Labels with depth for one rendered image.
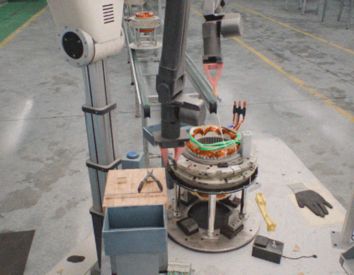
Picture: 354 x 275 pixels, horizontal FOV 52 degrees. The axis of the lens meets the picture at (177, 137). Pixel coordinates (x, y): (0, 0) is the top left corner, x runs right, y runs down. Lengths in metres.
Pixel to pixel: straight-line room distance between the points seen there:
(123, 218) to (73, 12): 0.68
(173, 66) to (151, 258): 0.54
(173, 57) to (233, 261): 0.73
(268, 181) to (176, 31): 1.00
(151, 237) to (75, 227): 1.75
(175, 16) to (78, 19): 0.47
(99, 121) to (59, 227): 1.41
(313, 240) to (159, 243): 0.65
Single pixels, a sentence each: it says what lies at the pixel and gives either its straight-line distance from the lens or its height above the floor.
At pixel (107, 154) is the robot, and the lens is 1.54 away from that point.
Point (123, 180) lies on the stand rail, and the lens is 1.17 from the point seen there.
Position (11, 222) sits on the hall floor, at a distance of 2.93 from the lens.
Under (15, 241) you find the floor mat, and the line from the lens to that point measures 2.73.
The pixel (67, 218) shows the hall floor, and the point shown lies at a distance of 2.82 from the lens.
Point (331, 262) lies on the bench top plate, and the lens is 1.40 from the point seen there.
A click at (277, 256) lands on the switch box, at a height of 0.81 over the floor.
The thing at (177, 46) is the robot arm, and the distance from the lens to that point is 0.93.
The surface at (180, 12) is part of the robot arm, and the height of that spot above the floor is 1.59.
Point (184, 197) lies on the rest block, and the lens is 1.48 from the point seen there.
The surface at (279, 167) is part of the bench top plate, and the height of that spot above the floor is 0.78.
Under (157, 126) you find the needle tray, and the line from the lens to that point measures 1.56.
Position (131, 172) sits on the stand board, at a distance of 1.23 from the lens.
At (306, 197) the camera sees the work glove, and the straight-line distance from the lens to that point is 1.63.
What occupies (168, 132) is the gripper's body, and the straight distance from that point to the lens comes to 1.04.
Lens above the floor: 1.72
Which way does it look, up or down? 27 degrees down
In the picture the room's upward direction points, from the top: straight up
